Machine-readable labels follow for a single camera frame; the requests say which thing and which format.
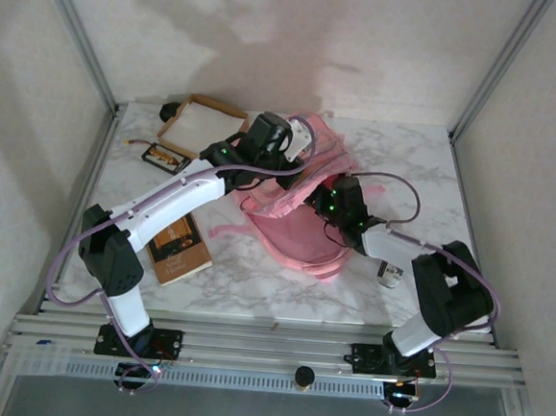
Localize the pink student backpack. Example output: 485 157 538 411
204 104 395 289

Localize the brown book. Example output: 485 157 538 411
144 207 219 290

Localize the black battery pack with lead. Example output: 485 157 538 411
121 137 192 177

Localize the cardboard tray with white foam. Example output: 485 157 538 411
155 91 250 163

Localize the black round object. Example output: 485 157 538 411
158 101 181 124

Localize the black knob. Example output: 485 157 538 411
292 363 318 394

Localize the black controller board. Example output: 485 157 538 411
384 378 423 407
115 361 163 394

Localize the aluminium rail frame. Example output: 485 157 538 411
4 309 526 397

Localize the grey slotted cable duct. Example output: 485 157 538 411
62 358 387 401

